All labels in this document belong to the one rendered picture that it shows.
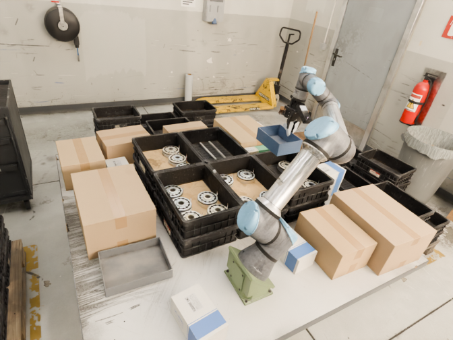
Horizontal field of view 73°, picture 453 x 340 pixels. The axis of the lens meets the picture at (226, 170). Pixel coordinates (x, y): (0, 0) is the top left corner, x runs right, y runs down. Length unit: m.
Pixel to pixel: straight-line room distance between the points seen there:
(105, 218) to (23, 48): 3.37
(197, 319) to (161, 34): 4.02
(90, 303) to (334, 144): 1.09
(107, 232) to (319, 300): 0.94
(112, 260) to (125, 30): 3.53
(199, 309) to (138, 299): 0.27
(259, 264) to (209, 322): 0.28
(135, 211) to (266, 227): 0.58
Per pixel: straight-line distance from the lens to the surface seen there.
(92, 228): 1.39
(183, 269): 1.43
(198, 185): 1.68
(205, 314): 1.21
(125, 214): 1.40
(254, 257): 1.26
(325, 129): 1.16
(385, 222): 1.68
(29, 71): 4.58
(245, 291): 1.32
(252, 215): 1.13
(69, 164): 1.84
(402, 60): 4.28
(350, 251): 1.49
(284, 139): 1.75
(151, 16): 4.63
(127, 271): 1.44
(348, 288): 1.57
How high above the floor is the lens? 1.81
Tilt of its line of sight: 32 degrees down
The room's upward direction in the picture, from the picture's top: 8 degrees clockwise
